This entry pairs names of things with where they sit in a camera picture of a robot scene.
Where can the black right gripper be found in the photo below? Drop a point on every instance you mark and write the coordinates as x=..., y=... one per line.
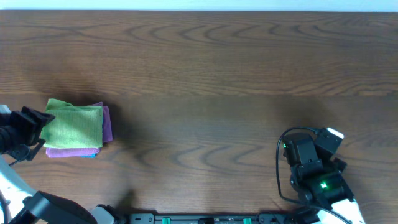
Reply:
x=338, y=167

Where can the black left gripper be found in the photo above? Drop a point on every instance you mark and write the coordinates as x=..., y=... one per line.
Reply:
x=28, y=125

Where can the light green microfiber cloth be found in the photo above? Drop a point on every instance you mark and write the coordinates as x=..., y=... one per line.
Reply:
x=73, y=126

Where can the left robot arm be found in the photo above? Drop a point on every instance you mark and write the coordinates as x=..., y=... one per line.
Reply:
x=20, y=203

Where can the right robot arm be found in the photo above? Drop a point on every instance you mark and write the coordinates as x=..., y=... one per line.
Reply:
x=330, y=203

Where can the folded purple cloth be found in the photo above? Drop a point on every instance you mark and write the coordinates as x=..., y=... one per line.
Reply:
x=76, y=152

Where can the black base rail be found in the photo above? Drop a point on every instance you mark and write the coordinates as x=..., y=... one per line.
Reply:
x=262, y=218

